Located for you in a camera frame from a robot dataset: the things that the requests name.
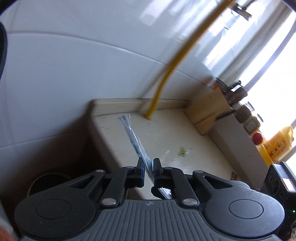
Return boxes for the clear blue plastic wrapper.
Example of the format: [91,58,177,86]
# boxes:
[118,114,172,200]

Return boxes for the black trash bin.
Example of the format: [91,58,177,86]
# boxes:
[26,172,64,198]

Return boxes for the black kitchen scissors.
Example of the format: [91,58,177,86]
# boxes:
[216,110,236,121]

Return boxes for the wooden knife block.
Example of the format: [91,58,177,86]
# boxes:
[184,89,231,136]

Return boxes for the glass jar dark contents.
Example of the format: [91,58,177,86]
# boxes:
[234,102,254,123]

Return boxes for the glass jar pale contents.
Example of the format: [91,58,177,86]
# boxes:
[243,115,261,135]

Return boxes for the red tomato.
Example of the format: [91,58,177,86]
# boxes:
[251,132,263,146]

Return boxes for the yellow detergent jug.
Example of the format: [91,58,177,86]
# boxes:
[257,126,294,167]

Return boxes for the yellow gas hose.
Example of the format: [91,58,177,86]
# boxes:
[143,0,236,120]

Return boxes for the wooden handled knife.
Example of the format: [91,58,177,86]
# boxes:
[225,86,248,105]

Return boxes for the black cable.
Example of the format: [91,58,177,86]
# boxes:
[0,22,8,80]

